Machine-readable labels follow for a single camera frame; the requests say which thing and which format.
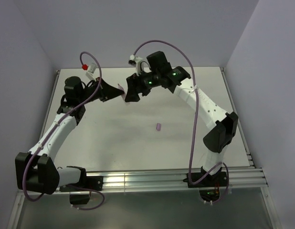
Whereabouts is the aluminium rail frame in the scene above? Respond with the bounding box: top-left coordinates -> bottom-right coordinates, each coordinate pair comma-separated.
6,67 -> 282,229

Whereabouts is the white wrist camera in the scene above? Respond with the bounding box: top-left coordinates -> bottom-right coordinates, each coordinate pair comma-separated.
82,63 -> 97,81
128,55 -> 144,76

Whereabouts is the purple cable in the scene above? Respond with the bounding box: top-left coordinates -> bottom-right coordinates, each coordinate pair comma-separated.
22,51 -> 105,211
133,40 -> 230,204

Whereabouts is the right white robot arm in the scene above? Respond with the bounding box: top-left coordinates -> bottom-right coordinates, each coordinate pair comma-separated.
125,51 -> 238,186

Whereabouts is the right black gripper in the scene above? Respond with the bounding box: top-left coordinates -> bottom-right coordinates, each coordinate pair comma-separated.
125,68 -> 161,103

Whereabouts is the purple marker cap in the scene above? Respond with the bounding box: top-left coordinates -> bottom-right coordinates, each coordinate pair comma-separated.
156,123 -> 161,131

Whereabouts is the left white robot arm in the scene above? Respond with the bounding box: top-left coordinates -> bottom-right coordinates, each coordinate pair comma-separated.
15,76 -> 124,195

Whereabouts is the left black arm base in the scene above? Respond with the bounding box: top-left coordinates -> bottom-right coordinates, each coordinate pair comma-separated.
67,176 -> 105,205

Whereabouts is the pink highlighter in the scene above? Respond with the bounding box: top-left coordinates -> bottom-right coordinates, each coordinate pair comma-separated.
118,84 -> 130,105

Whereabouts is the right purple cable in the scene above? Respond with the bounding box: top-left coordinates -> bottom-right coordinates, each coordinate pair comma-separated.
133,40 -> 230,204

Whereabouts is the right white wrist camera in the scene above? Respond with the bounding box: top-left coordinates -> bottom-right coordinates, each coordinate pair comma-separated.
128,55 -> 144,76

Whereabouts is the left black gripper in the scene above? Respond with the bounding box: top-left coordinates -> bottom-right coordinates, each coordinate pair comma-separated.
79,77 -> 124,104

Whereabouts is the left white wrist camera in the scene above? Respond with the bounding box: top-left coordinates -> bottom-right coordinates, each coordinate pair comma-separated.
82,63 -> 97,81

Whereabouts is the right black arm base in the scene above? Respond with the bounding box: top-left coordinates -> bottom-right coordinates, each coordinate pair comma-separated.
183,171 -> 228,188

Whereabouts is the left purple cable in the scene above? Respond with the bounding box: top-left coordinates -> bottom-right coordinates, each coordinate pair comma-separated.
22,51 -> 105,211

